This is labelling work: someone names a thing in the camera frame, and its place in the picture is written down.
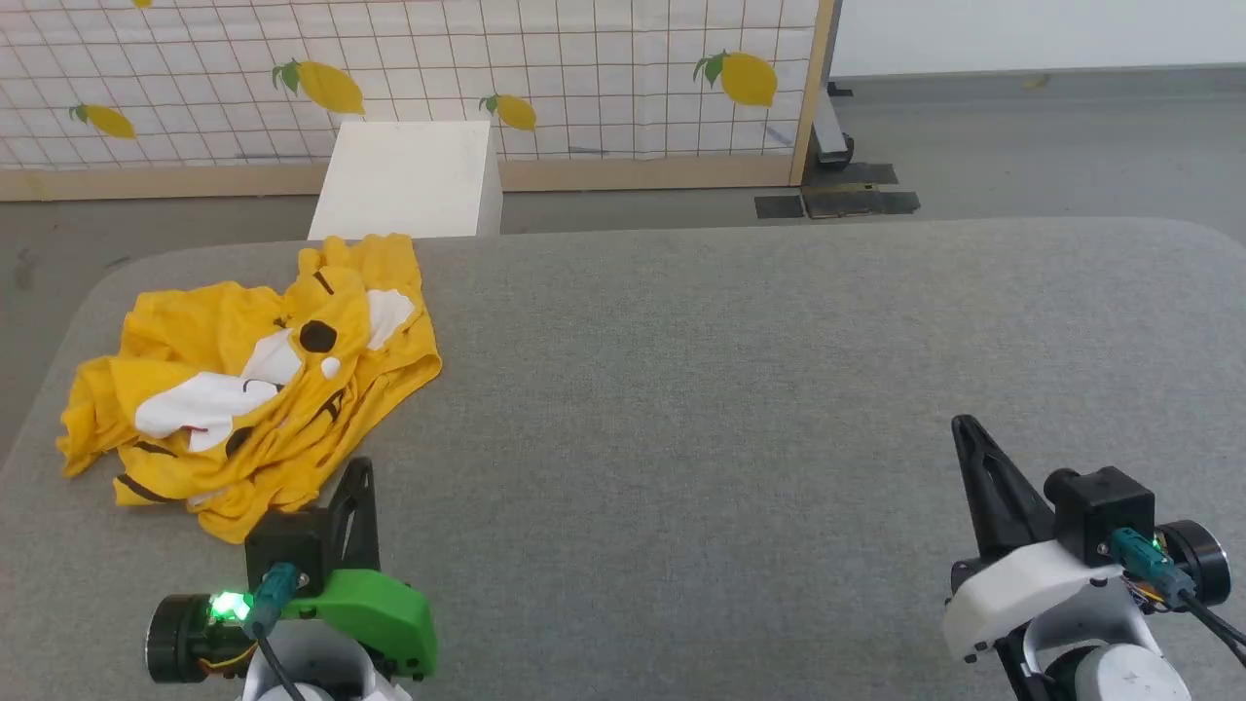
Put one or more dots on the white square box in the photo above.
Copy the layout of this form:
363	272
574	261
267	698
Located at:
409	180

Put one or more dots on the yellow cat print t-shirt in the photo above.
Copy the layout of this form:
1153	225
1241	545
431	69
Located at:
209	341

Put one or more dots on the wide black floor plate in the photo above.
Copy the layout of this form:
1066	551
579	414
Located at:
857	202

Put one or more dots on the grey metal partition foot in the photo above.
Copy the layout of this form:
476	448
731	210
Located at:
832	131

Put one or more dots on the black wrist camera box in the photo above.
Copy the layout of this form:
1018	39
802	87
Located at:
287	545
1100	506

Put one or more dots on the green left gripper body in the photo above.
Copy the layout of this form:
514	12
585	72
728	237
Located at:
380	613

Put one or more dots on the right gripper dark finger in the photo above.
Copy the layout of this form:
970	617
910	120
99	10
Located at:
981	506
1022	516

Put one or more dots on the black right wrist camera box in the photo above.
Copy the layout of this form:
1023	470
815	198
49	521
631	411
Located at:
1100	506

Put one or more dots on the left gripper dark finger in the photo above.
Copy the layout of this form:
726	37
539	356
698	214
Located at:
370	526
339	526

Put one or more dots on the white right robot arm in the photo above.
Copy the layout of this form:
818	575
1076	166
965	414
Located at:
1110	672

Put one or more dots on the small yellow floor scrap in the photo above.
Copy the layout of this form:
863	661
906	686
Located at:
1037	83

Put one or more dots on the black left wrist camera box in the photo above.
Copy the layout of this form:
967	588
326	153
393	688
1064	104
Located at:
287	545

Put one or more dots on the lemon print grid partition screen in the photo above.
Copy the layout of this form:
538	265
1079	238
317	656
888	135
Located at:
584	58

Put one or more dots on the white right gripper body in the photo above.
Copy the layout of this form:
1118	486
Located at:
1022	589

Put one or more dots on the small black floor patch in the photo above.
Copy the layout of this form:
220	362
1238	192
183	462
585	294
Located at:
779	206

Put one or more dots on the grey fabric sofa cushion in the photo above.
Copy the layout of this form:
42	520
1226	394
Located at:
730	438

